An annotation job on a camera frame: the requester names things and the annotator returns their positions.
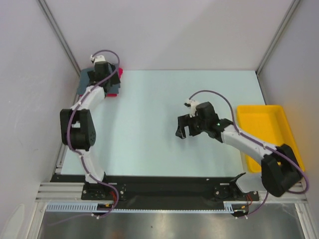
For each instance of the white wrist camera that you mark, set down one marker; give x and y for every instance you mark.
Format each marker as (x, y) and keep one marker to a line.
(97, 59)
(192, 104)

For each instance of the aluminium frame post left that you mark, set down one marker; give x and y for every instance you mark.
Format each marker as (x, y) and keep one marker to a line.
(44, 7)

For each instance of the yellow plastic tray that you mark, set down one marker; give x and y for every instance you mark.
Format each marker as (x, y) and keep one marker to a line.
(268, 123)

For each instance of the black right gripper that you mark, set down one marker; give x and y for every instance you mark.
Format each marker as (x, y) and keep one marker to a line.
(190, 124)

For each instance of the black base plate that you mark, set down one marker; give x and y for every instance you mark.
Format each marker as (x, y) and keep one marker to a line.
(164, 193)

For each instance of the white cable duct right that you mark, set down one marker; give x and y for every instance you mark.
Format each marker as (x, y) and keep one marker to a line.
(237, 206)

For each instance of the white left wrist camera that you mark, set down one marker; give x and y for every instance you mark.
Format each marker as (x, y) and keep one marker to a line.
(97, 59)

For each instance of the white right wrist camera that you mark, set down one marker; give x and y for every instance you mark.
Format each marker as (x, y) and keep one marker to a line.
(192, 104)

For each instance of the white cable duct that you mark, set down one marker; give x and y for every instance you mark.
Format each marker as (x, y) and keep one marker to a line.
(237, 206)
(79, 207)

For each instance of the folded red t-shirt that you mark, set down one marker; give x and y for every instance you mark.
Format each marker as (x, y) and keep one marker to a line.
(114, 90)

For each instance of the aluminium frame post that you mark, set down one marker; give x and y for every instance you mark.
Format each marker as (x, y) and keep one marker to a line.
(44, 7)
(278, 34)

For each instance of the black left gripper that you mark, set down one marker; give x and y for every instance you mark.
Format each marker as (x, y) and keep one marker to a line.
(114, 79)

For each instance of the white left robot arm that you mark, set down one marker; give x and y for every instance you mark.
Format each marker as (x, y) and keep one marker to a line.
(78, 130)

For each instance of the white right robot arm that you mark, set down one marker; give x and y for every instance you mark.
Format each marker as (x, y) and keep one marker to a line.
(280, 170)

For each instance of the white cable duct left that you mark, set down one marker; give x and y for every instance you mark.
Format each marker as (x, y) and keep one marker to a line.
(79, 207)

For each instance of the aluminium frame post right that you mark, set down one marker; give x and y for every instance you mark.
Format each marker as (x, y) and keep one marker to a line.
(278, 34)

